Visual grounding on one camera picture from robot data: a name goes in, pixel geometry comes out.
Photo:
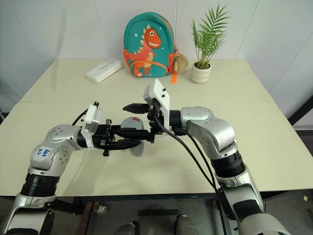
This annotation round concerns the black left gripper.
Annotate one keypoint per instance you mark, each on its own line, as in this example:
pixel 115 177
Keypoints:
pixel 102 137

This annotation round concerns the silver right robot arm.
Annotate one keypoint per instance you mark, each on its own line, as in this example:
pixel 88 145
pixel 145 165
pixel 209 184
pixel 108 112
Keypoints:
pixel 210 127

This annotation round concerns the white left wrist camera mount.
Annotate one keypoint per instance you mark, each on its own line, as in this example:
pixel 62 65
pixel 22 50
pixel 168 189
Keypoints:
pixel 91 117

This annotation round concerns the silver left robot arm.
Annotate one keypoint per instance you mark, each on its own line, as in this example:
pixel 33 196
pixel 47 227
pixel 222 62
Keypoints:
pixel 58 137

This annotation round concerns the brown plush pendant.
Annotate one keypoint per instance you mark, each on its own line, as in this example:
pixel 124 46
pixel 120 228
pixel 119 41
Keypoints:
pixel 182 62

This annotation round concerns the black table frame bar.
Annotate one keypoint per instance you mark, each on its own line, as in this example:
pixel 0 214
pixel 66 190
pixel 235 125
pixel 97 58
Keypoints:
pixel 137 197

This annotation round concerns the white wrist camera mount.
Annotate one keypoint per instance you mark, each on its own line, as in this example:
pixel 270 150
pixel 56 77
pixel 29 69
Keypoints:
pixel 91 117
pixel 159 91

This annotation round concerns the rusty brown table leg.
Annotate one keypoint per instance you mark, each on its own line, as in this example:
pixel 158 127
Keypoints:
pixel 89 216

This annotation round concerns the white rectangular box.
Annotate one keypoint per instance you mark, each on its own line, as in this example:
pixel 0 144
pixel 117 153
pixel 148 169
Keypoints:
pixel 104 70

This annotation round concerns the dark rounded shape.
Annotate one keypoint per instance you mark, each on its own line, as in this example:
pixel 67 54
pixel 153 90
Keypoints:
pixel 185 225
pixel 127 228

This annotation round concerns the teal dinosaur backpack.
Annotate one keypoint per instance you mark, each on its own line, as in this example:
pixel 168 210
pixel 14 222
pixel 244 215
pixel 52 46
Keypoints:
pixel 149 44

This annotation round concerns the grey jar lid red mark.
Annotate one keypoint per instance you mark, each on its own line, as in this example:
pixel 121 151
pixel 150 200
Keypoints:
pixel 132 123

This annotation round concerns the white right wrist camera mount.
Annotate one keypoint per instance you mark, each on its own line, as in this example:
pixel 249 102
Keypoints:
pixel 159 91

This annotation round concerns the black metal frame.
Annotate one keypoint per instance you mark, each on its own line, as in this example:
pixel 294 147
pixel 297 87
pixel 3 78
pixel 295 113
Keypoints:
pixel 302 112

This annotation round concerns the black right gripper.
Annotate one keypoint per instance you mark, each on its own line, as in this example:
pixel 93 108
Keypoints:
pixel 154 115

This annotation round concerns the green plant in white pot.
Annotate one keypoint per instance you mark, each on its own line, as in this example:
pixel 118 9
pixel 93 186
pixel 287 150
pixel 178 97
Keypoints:
pixel 201 72

